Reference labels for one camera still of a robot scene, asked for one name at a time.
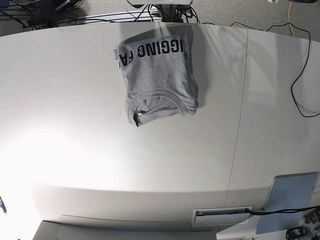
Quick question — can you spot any central stand with cables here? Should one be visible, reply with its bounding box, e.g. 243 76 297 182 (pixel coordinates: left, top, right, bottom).
126 0 201 24

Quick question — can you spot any grey T-shirt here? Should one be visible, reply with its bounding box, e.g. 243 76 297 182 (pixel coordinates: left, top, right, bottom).
114 33 198 127

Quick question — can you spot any black cable to tray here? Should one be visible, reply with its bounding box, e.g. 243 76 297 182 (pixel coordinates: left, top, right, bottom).
245 206 320 216

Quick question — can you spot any white cable tray box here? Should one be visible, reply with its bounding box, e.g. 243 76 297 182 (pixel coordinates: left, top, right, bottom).
191 206 253 227

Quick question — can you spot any blue-grey flat panel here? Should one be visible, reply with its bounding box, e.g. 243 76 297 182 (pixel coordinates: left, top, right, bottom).
256 172 318 235

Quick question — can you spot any yellow cable on floor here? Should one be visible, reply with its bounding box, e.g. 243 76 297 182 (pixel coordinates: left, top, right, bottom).
287 0 296 37

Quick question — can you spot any black cable on table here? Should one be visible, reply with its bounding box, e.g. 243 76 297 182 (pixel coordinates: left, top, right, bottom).
230 21 320 118

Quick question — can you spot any blue orange tool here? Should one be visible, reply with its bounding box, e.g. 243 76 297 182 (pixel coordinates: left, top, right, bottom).
0 197 7 214

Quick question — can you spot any black device bottom right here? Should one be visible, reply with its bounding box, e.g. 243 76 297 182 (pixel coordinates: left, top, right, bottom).
285 226 309 240

